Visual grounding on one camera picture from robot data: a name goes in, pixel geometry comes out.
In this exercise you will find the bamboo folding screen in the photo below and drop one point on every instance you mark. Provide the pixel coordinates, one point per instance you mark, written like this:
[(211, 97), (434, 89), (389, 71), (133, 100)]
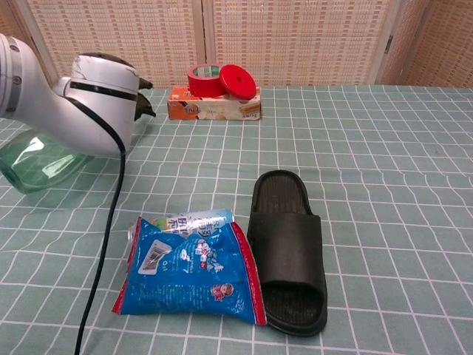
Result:
[(295, 40)]

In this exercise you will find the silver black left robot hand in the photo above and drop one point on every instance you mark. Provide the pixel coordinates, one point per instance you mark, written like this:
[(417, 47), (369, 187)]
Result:
[(145, 84)]

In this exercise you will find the blue snack bag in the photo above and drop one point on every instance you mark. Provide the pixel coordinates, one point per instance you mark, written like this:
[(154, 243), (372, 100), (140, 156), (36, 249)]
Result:
[(184, 281)]

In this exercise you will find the red round lid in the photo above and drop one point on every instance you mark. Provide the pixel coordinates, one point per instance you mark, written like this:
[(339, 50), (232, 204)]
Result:
[(236, 82)]

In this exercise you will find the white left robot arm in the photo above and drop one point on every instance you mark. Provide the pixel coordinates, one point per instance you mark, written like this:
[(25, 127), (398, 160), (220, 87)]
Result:
[(44, 103)]

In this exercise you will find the green checked tablecloth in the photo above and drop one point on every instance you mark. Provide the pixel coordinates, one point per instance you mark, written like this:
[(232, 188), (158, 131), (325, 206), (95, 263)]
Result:
[(369, 185)]

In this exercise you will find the green transparent spray bottle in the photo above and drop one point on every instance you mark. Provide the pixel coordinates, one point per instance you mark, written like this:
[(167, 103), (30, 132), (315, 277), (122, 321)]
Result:
[(40, 166)]

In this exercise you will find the black rubber slipper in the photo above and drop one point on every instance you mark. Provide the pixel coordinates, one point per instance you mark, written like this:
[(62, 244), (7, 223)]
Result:
[(286, 244)]

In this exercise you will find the orange cracker box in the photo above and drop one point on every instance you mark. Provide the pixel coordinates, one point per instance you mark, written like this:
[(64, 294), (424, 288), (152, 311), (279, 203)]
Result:
[(207, 109)]

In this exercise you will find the red tape roll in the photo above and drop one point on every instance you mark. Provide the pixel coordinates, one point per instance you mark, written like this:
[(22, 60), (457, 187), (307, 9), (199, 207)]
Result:
[(201, 86)]

